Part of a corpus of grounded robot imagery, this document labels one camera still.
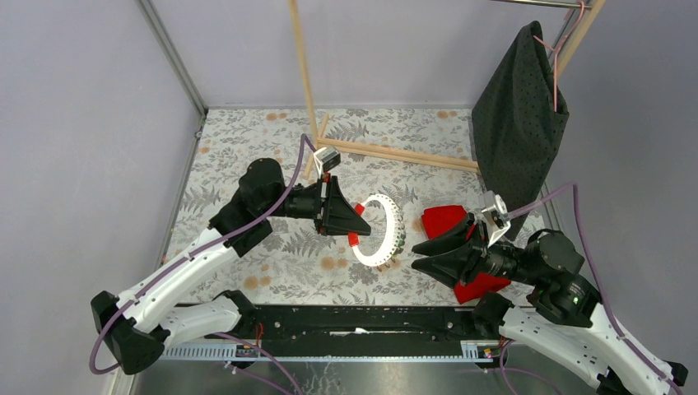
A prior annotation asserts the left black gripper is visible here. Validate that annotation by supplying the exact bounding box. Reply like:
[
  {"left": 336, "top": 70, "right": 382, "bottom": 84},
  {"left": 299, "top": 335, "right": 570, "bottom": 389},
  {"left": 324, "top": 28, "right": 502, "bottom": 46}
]
[{"left": 263, "top": 172, "right": 372, "bottom": 236}]

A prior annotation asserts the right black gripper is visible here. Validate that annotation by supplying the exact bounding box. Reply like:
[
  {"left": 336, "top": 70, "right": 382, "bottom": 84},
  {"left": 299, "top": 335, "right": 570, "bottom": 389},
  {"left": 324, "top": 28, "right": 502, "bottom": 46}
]
[{"left": 409, "top": 210, "right": 541, "bottom": 287}]

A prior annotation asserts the large keyring with red handle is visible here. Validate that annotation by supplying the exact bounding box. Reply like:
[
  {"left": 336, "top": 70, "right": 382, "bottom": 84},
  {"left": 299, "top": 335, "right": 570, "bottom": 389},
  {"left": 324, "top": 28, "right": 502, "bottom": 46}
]
[{"left": 347, "top": 193, "right": 406, "bottom": 267}]

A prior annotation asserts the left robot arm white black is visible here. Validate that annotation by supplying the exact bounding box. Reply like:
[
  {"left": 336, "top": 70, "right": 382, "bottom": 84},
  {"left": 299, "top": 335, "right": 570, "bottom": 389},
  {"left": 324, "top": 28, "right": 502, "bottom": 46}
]
[{"left": 91, "top": 158, "right": 371, "bottom": 374}]

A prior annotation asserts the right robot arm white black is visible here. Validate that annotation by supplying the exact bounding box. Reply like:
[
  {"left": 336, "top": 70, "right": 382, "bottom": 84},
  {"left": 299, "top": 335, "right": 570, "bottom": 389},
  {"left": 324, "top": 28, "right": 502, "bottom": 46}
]
[{"left": 412, "top": 216, "right": 688, "bottom": 394}]

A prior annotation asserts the red cloth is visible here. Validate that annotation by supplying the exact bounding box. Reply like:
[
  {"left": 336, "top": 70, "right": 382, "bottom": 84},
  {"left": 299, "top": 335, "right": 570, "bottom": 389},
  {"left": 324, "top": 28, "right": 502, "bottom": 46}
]
[{"left": 421, "top": 205, "right": 511, "bottom": 304}]

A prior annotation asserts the floral patterned table mat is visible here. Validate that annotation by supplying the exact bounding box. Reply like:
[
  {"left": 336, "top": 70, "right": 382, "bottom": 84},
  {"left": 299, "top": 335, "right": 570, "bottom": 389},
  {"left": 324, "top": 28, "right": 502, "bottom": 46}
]
[{"left": 163, "top": 108, "right": 557, "bottom": 308}]

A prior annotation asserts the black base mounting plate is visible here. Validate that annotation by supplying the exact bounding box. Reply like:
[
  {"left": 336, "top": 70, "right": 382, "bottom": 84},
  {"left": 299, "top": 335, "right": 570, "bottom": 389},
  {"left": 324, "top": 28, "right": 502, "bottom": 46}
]
[{"left": 228, "top": 304, "right": 505, "bottom": 350}]

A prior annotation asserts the dark dotted hanging garment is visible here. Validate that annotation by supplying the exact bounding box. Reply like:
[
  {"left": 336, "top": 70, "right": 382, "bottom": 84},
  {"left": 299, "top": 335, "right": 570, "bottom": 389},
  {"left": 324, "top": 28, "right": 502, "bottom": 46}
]
[{"left": 472, "top": 21, "right": 570, "bottom": 209}]

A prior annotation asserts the pink clothes hanger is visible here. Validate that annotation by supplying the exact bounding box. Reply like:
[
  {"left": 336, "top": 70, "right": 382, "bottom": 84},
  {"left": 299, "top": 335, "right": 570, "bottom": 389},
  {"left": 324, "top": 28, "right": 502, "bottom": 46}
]
[{"left": 533, "top": 1, "right": 587, "bottom": 113}]

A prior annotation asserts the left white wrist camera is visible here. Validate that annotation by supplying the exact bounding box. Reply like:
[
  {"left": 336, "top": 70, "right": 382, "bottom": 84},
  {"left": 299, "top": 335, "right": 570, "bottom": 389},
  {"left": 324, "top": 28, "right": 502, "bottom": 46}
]
[{"left": 313, "top": 146, "right": 341, "bottom": 175}]

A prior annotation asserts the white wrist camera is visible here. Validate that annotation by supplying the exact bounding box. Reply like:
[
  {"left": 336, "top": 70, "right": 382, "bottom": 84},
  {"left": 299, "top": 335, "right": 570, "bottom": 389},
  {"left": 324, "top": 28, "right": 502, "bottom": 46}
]
[
  {"left": 480, "top": 190, "right": 511, "bottom": 247},
  {"left": 313, "top": 146, "right": 341, "bottom": 175}
]

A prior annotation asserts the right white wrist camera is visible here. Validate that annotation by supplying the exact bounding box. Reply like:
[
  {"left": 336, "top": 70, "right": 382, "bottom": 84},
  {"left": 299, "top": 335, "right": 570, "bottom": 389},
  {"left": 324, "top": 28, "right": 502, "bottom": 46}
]
[{"left": 480, "top": 190, "right": 511, "bottom": 247}]

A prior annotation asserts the wooden clothes rack frame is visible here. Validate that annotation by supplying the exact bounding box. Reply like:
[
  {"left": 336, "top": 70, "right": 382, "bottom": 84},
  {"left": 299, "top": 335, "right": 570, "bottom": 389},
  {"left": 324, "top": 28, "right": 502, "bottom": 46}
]
[{"left": 287, "top": 0, "right": 607, "bottom": 180}]

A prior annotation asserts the slotted cable duct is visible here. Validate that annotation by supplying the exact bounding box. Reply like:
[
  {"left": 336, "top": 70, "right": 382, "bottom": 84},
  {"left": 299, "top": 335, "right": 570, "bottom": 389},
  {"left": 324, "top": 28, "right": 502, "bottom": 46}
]
[{"left": 160, "top": 341, "right": 495, "bottom": 363}]

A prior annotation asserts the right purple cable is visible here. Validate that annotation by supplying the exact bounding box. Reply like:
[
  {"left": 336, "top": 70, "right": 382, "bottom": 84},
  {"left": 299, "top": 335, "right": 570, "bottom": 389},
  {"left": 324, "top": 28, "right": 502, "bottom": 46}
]
[{"left": 504, "top": 182, "right": 686, "bottom": 395}]

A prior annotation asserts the purple cable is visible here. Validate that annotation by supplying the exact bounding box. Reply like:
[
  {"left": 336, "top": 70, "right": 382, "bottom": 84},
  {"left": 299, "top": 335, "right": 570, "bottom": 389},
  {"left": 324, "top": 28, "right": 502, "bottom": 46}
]
[
  {"left": 88, "top": 133, "right": 320, "bottom": 376},
  {"left": 504, "top": 182, "right": 686, "bottom": 395}
]

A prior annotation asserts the aluminium frame post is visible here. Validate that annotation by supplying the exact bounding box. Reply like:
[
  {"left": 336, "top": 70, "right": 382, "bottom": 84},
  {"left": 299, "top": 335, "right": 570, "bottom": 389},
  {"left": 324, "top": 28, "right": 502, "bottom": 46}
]
[{"left": 135, "top": 0, "right": 208, "bottom": 121}]

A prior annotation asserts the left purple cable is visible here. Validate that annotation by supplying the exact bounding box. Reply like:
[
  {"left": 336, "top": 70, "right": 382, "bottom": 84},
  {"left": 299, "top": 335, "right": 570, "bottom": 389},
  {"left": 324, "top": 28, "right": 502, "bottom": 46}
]
[{"left": 88, "top": 133, "right": 320, "bottom": 376}]

